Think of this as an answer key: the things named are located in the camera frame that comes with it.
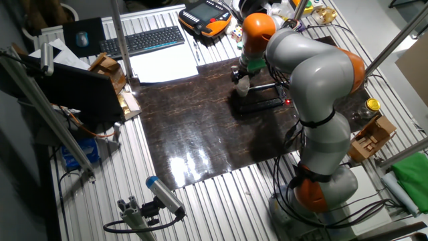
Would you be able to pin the white flat board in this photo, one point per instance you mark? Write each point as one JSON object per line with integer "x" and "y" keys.
{"x": 371, "y": 201}

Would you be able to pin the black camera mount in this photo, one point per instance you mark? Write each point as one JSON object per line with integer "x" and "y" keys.
{"x": 150, "y": 211}

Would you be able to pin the gold foil box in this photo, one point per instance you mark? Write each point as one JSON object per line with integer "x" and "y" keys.
{"x": 128, "y": 105}

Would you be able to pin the yellow green button box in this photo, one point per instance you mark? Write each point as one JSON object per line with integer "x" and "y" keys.
{"x": 307, "y": 6}

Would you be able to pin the diagonal aluminium frame bar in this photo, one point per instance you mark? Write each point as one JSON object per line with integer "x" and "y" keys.
{"x": 394, "y": 41}

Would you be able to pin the green cloth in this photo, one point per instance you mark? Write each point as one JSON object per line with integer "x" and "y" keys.
{"x": 413, "y": 177}

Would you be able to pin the Rubik's cube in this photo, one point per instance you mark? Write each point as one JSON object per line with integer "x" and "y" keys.
{"x": 237, "y": 33}

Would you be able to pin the black mouse pad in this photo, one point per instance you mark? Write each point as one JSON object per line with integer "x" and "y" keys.
{"x": 95, "y": 33}

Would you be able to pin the plain silver depth camera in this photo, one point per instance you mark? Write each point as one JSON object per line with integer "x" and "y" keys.
{"x": 47, "y": 58}

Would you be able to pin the clear plastic bag yellow contents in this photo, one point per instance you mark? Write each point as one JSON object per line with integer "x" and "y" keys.
{"x": 279, "y": 10}

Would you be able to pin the glass jar with yellow lid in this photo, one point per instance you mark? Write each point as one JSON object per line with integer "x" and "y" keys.
{"x": 372, "y": 104}

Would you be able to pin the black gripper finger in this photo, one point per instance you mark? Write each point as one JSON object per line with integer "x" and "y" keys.
{"x": 235, "y": 81}

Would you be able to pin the black laptop screen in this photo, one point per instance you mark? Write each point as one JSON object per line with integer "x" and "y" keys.
{"x": 80, "y": 90}

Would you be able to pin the large white paper sheet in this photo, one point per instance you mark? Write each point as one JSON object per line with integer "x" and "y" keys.
{"x": 164, "y": 65}

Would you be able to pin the cardboard box with inserts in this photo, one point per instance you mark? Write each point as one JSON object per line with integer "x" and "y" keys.
{"x": 371, "y": 140}

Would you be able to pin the short aluminium profile stub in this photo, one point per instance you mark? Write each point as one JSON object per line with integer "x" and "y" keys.
{"x": 132, "y": 214}

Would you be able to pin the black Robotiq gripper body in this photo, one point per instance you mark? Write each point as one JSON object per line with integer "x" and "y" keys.
{"x": 239, "y": 73}

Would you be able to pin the black metal C-clamp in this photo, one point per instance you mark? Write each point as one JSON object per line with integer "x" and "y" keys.
{"x": 261, "y": 105}

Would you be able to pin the black round spool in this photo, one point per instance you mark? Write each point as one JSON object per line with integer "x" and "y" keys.
{"x": 250, "y": 6}

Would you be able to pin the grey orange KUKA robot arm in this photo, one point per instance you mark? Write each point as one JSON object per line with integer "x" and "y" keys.
{"x": 317, "y": 80}

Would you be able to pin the slim metal stand post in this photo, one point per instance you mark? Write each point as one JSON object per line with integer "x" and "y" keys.
{"x": 300, "y": 10}

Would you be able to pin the small open brown cardboard box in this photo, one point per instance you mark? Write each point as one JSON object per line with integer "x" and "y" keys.
{"x": 108, "y": 68}

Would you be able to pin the silver camera with blue cap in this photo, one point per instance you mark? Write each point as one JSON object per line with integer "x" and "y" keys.
{"x": 164, "y": 194}

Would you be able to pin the loose white paper pile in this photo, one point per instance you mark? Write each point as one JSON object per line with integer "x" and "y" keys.
{"x": 67, "y": 57}

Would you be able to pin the dark marble pattern mat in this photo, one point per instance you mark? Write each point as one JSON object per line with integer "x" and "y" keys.
{"x": 187, "y": 134}

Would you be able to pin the orange black teach pendant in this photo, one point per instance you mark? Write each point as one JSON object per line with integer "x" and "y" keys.
{"x": 204, "y": 13}

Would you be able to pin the black computer keyboard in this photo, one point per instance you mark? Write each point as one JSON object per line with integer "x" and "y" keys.
{"x": 143, "y": 41}

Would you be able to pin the long slanted aluminium frame bar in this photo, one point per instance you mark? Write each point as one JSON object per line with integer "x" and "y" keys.
{"x": 43, "y": 110}

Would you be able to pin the tall aluminium frame post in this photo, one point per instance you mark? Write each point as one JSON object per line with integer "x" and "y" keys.
{"x": 121, "y": 40}

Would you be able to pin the grey computer mouse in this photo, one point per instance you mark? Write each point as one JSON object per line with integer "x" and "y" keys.
{"x": 82, "y": 39}

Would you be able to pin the white soft rounded toy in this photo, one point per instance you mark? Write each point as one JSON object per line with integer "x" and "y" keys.
{"x": 230, "y": 29}

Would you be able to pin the pale rolled sheet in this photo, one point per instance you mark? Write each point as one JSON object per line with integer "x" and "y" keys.
{"x": 399, "y": 192}

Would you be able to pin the brown cardboard panel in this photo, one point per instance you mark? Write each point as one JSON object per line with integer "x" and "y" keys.
{"x": 414, "y": 70}

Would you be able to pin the green printed camera mount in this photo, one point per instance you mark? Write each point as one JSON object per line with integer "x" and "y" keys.
{"x": 257, "y": 65}

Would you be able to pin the blue tissue pack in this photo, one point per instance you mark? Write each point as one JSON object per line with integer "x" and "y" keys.
{"x": 80, "y": 152}

